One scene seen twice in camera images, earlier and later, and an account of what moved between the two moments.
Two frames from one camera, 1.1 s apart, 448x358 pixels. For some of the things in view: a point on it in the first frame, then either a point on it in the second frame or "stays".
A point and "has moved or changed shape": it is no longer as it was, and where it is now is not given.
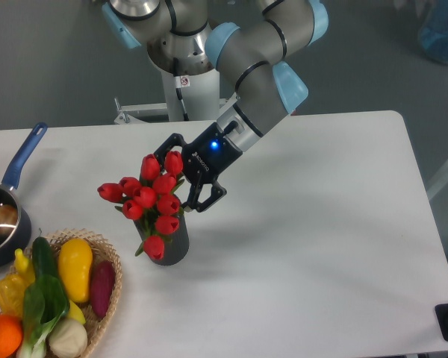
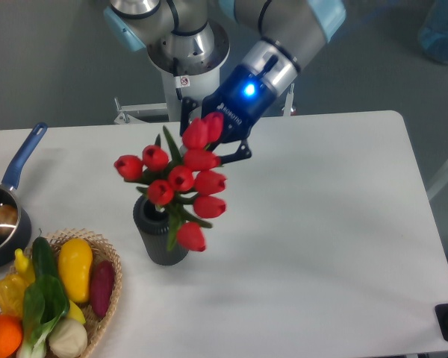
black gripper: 205,156 -> 241,98
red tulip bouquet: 152,198 has moved or changed shape
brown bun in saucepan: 1,219 stays
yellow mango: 75,259 stays
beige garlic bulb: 68,338 stays
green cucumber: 44,260 stays
